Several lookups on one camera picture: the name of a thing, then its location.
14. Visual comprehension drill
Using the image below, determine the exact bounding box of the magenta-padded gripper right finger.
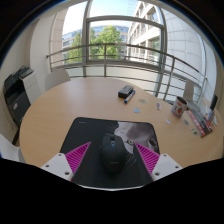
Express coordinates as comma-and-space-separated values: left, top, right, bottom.
133, 142, 184, 186

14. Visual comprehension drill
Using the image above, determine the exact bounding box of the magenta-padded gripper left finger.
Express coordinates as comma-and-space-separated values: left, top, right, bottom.
40, 142, 93, 186

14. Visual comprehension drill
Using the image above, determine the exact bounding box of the black computer mouse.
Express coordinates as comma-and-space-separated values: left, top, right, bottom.
100, 133, 128, 174

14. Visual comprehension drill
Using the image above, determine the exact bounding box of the black cat-print mouse pad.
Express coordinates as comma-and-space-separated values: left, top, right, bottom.
59, 116, 161, 188

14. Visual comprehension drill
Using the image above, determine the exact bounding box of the white printed mug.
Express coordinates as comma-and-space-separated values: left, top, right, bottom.
170, 96, 189, 118

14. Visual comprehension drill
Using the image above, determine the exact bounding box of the red and blue magazine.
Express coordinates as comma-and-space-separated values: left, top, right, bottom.
185, 108, 214, 139

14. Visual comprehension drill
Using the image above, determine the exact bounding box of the blue marker pen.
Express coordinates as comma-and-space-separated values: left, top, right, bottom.
123, 89, 137, 104

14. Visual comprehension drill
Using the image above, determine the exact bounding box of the black whiteboard eraser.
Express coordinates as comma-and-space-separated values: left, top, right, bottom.
117, 84, 135, 99

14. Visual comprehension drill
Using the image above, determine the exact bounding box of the white colourful booklet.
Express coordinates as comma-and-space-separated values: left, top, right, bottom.
203, 107, 219, 128

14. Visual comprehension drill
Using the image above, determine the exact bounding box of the black and white office printer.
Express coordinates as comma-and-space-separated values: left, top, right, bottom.
3, 64, 43, 128

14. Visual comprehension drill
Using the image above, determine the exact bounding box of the tall black speaker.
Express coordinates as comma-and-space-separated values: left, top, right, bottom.
209, 94, 219, 112

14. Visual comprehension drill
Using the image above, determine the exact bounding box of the metal window railing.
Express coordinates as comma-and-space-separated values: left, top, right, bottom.
45, 42, 208, 103

